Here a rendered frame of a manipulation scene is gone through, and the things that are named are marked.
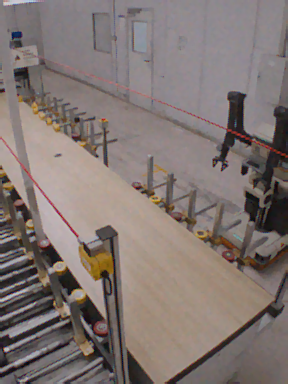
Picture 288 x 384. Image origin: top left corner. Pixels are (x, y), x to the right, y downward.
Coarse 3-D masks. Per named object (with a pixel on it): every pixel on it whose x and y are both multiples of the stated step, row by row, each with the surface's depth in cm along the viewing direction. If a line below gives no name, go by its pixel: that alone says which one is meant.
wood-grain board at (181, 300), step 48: (0, 96) 491; (0, 144) 331; (48, 144) 328; (48, 192) 252; (96, 192) 252; (144, 240) 206; (192, 240) 206; (96, 288) 172; (144, 288) 173; (192, 288) 173; (240, 288) 172; (144, 336) 148; (192, 336) 147
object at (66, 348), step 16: (0, 224) 247; (32, 272) 206; (0, 288) 193; (16, 304) 197; (48, 304) 184; (16, 320) 186; (48, 336) 166; (16, 352) 158; (48, 352) 169; (64, 352) 158; (16, 368) 160; (32, 368) 150; (64, 368) 151; (96, 368) 152; (112, 368) 140
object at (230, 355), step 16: (16, 192) 294; (64, 288) 250; (96, 320) 196; (256, 320) 163; (96, 336) 226; (240, 336) 162; (224, 352) 159; (240, 352) 180; (128, 368) 189; (192, 368) 140; (208, 368) 157; (224, 368) 177
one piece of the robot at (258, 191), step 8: (256, 144) 260; (256, 152) 264; (264, 152) 256; (280, 160) 248; (256, 176) 275; (248, 184) 282; (272, 184) 269; (256, 192) 274; (272, 192) 276; (264, 200) 273; (272, 200) 282
